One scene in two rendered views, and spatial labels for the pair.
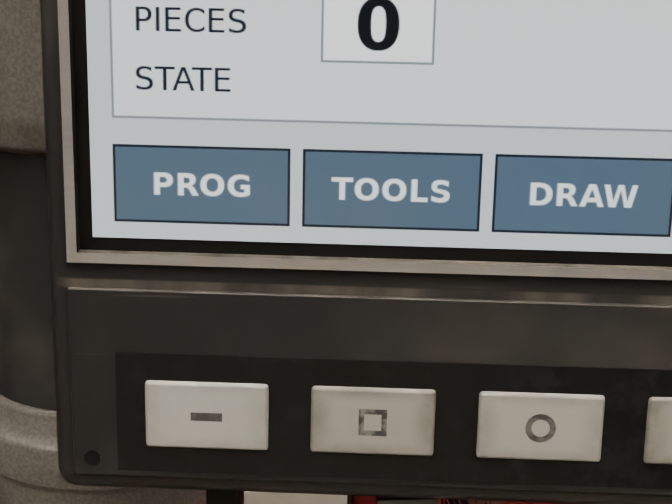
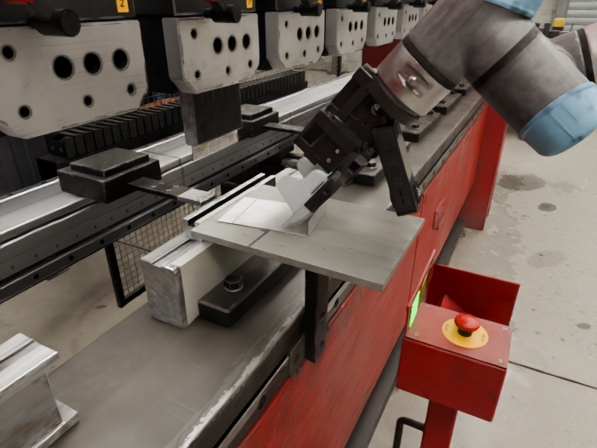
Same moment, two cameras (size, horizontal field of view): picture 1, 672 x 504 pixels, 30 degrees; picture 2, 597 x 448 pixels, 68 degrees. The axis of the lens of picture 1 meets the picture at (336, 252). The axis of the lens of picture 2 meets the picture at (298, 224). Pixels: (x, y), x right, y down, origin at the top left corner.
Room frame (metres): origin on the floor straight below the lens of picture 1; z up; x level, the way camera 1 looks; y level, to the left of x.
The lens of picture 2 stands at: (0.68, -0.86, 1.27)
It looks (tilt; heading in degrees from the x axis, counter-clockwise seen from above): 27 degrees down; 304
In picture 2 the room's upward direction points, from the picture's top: straight up
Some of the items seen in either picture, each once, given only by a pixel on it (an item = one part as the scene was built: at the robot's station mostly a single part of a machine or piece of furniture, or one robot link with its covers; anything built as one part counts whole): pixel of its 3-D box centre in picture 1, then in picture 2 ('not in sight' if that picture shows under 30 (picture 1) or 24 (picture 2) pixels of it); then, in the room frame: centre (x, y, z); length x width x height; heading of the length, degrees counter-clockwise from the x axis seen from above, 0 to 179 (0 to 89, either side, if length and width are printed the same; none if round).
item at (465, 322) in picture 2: not in sight; (465, 327); (0.77, -1.49, 0.79); 0.04 x 0.04 x 0.04
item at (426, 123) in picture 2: not in sight; (422, 125); (1.15, -2.31, 0.89); 0.30 x 0.05 x 0.03; 95
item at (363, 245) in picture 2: not in sight; (310, 227); (0.96, -1.31, 1.00); 0.26 x 0.18 x 0.01; 5
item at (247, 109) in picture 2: not in sight; (274, 123); (1.30, -1.69, 1.01); 0.26 x 0.12 x 0.05; 5
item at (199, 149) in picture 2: not in sight; (213, 116); (1.11, -1.30, 1.13); 0.10 x 0.02 x 0.10; 95
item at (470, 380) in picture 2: not in sight; (460, 328); (0.78, -1.53, 0.75); 0.20 x 0.16 x 0.18; 96
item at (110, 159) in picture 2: not in sight; (143, 179); (1.26, -1.28, 1.01); 0.26 x 0.12 x 0.05; 5
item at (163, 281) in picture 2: not in sight; (245, 233); (1.12, -1.35, 0.92); 0.39 x 0.06 x 0.10; 95
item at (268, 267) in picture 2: not in sight; (271, 262); (1.06, -1.35, 0.89); 0.30 x 0.05 x 0.03; 95
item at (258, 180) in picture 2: not in sight; (234, 204); (1.11, -1.33, 0.98); 0.20 x 0.03 x 0.03; 95
